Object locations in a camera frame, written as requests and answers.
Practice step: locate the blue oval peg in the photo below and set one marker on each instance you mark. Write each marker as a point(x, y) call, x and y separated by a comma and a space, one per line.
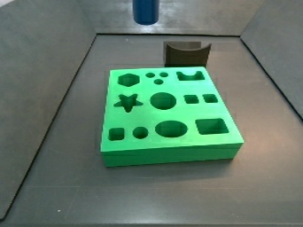
point(145, 11)

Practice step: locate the green shape sorter block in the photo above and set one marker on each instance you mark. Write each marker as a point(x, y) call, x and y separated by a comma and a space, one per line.
point(164, 117)

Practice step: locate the dark curved holder block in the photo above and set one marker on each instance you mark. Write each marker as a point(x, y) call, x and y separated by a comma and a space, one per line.
point(185, 54)

